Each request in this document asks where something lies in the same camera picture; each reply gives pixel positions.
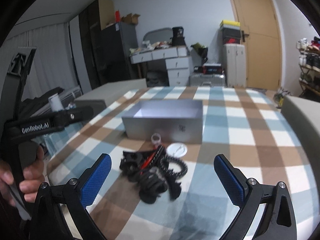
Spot wooden door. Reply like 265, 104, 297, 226
232, 0, 282, 90

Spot dark tall refrigerator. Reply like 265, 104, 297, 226
101, 22, 138, 82

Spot checkered tablecloth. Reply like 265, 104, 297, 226
46, 86, 316, 240

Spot round pin badge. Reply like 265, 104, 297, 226
166, 142, 188, 158

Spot black hat box stack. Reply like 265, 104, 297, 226
171, 26, 186, 46

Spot shoe rack with shoes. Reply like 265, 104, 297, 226
296, 36, 320, 102

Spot silver rectangular storage box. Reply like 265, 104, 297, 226
121, 99, 203, 144

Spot white drawer desk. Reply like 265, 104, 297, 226
130, 46, 193, 87

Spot silver hard suitcase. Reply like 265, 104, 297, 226
189, 73, 226, 87

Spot person's left hand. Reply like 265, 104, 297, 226
1, 146, 45, 207

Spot grey storage cabinet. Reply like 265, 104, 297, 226
74, 79, 147, 116

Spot grey bench right side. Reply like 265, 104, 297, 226
281, 96, 319, 163

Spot black hair claw clip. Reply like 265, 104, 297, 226
119, 145, 188, 204

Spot white cylindrical humidifier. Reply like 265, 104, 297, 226
48, 93, 64, 112

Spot stacked shoe boxes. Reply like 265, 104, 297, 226
220, 20, 241, 44

